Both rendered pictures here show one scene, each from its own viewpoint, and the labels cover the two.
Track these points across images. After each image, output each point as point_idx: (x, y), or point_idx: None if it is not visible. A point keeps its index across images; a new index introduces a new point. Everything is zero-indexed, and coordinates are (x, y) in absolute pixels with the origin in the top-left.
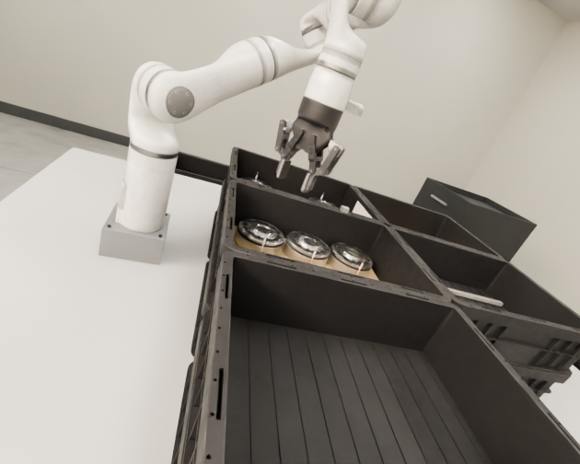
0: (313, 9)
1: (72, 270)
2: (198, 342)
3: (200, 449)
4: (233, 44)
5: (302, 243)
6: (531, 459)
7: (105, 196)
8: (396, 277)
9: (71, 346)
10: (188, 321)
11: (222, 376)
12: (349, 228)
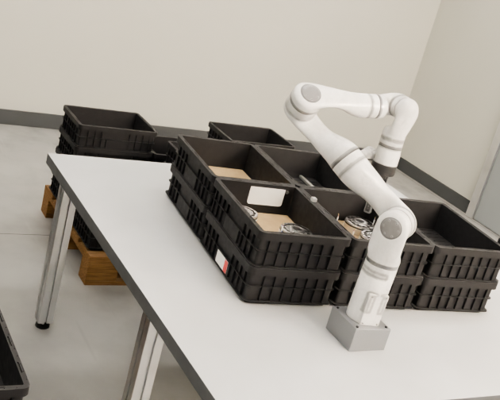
0: (337, 103)
1: (406, 355)
2: (442, 280)
3: None
4: (367, 166)
5: None
6: (422, 215)
7: (309, 366)
8: (333, 208)
9: (443, 342)
10: (390, 313)
11: None
12: None
